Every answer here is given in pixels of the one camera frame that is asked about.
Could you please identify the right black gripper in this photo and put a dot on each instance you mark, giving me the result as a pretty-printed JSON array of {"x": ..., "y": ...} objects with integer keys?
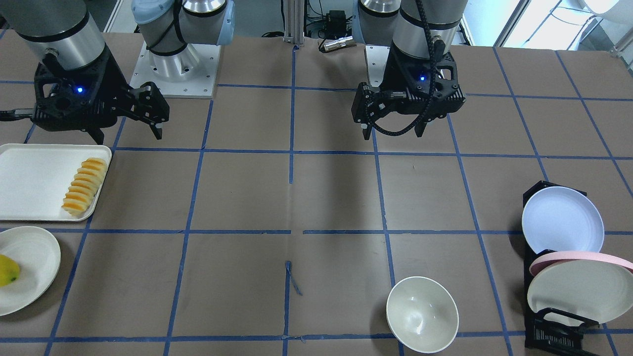
[{"x": 113, "y": 78}]

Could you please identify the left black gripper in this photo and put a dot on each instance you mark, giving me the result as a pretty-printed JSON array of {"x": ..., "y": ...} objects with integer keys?
[{"x": 394, "y": 70}]

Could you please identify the blue plate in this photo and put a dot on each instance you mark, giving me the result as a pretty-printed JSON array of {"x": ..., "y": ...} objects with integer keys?
[{"x": 562, "y": 219}]

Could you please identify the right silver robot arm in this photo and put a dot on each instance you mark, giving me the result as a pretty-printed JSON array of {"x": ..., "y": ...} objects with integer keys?
[{"x": 66, "y": 29}]

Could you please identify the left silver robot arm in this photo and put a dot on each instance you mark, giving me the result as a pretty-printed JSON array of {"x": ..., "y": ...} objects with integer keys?
[{"x": 419, "y": 28}]

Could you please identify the white round plate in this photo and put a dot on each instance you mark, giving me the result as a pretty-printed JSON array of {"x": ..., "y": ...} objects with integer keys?
[{"x": 38, "y": 255}]

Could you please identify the pink plate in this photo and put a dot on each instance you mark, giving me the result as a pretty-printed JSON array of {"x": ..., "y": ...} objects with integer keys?
[{"x": 551, "y": 258}]

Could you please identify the cream plate in rack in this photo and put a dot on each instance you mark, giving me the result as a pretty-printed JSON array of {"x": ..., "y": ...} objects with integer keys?
[{"x": 597, "y": 290}]

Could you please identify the black electronics box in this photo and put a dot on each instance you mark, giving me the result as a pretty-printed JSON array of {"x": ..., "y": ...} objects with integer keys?
[{"x": 335, "y": 24}]

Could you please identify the white rectangular tray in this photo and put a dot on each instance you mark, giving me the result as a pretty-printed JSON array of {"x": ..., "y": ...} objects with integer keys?
[{"x": 34, "y": 179}]

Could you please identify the yellow pear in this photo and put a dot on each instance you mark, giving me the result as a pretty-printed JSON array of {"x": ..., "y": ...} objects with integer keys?
[{"x": 9, "y": 270}]

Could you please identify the cream bowl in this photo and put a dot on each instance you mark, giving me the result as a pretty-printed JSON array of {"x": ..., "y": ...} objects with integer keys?
[{"x": 422, "y": 314}]

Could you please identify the black dish rack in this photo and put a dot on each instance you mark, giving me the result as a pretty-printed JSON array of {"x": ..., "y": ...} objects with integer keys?
[{"x": 550, "y": 336}]

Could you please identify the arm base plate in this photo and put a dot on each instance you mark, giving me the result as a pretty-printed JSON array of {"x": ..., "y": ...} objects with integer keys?
[
  {"x": 198, "y": 79},
  {"x": 376, "y": 59}
]

